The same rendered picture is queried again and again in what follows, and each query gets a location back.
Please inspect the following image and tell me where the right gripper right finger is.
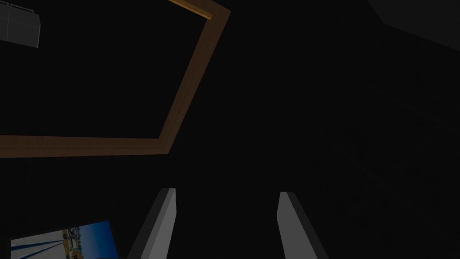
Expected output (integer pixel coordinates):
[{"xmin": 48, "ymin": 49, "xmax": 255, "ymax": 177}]
[{"xmin": 276, "ymin": 191, "xmax": 330, "ymax": 259}]

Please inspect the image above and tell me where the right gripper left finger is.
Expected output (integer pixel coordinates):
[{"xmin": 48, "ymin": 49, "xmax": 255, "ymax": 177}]
[{"xmin": 127, "ymin": 187, "xmax": 177, "ymax": 259}]

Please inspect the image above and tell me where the grey cabinet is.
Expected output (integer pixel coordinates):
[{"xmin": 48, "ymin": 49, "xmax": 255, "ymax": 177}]
[{"xmin": 0, "ymin": 1, "xmax": 41, "ymax": 49}]

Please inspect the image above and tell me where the blue and white wall picture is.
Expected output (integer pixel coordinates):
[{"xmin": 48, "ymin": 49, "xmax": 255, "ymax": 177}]
[{"xmin": 10, "ymin": 220, "xmax": 120, "ymax": 259}]

